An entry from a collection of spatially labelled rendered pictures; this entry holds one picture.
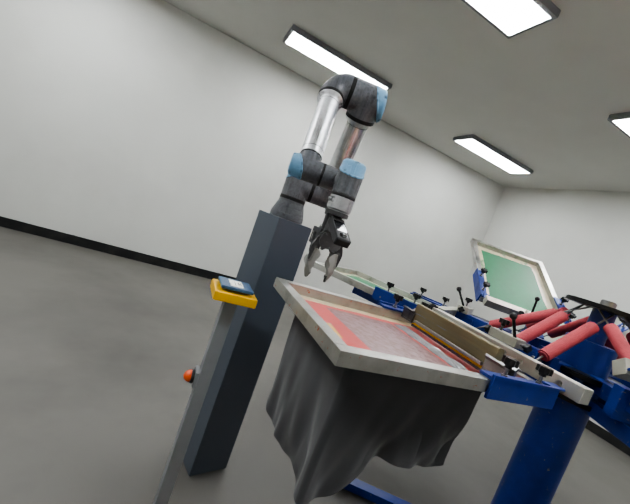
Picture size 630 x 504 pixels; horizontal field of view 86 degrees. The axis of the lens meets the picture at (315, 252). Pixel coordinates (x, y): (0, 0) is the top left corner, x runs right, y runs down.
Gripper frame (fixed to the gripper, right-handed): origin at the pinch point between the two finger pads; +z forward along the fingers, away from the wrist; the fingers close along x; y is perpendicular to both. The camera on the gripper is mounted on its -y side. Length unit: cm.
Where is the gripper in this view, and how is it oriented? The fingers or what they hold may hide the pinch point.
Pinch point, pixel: (317, 276)
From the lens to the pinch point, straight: 100.8
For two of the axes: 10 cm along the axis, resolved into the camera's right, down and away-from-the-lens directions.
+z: -3.4, 9.4, 0.9
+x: -8.7, -2.8, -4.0
